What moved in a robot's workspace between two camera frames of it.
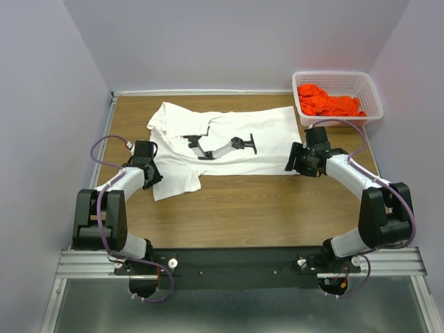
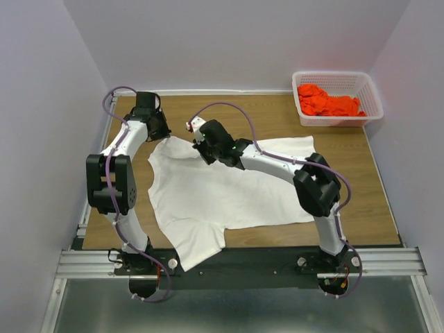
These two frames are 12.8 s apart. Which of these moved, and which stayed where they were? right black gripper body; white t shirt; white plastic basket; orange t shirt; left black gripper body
Moved: right black gripper body; white t shirt; left black gripper body
Stayed: white plastic basket; orange t shirt
